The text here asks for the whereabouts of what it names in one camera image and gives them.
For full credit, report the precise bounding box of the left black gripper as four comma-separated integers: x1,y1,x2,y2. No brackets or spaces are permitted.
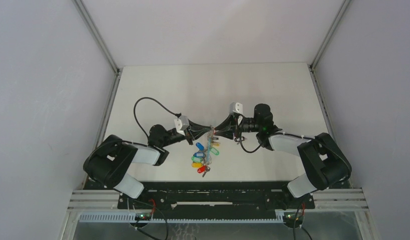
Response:
160,118,210,148

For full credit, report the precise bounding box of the blue keyring with keys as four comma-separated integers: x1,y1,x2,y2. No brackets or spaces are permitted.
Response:
191,126,221,178

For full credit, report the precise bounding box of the white slotted cable duct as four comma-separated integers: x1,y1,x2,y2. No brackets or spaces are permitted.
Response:
78,211,285,224

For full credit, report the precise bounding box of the left camera cable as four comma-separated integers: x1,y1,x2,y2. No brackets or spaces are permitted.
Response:
133,96,181,138

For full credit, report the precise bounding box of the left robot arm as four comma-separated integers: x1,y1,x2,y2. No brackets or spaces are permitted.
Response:
83,115,212,209

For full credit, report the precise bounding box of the black mounting base rail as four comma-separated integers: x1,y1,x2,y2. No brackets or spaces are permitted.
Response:
116,181,317,219

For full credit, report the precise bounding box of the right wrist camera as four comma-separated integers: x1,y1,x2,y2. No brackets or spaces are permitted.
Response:
229,102,243,116

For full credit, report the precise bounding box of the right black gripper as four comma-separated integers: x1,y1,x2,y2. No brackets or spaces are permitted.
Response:
214,113,261,140

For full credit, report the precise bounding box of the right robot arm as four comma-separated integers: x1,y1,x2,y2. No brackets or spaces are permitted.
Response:
214,102,352,208

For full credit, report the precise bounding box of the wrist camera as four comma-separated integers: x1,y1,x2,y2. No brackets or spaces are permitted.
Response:
229,102,243,116
174,115,190,136

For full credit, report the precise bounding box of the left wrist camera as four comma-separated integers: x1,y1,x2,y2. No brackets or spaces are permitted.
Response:
174,115,190,136

